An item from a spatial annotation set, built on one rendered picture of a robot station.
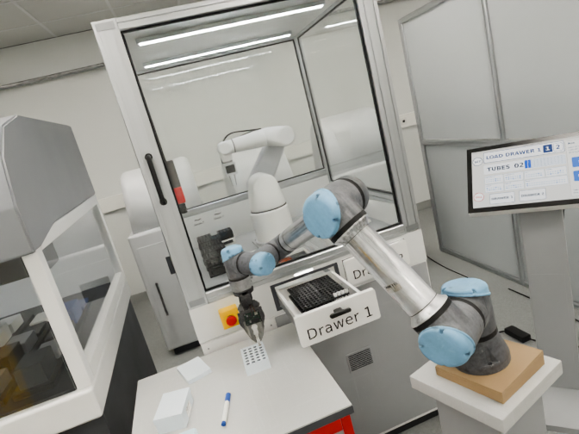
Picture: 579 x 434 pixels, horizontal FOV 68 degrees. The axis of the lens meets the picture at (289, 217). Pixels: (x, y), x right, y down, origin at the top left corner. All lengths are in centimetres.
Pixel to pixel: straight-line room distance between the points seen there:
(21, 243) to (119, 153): 348
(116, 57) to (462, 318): 131
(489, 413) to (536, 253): 106
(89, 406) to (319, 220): 94
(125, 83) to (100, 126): 326
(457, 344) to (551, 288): 119
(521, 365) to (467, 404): 17
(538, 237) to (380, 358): 85
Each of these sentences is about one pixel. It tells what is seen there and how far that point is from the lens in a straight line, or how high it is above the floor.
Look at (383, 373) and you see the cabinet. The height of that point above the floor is 36.
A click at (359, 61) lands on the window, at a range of 180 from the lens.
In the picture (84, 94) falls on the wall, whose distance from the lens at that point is 490.
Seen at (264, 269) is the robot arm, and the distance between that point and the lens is 136.
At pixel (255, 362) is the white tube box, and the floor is 80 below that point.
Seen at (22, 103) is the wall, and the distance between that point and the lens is 503.
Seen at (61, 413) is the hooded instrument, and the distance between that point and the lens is 161.
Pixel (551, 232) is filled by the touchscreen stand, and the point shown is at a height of 81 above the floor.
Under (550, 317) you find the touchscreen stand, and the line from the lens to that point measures 228.
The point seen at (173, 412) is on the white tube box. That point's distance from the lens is 143.
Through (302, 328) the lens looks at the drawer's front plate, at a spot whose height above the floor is 89.
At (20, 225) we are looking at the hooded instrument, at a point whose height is 145.
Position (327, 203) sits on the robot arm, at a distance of 104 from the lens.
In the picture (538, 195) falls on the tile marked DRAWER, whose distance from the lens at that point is 198.
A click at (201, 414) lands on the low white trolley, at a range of 146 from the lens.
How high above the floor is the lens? 156
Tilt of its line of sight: 13 degrees down
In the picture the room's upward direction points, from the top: 15 degrees counter-clockwise
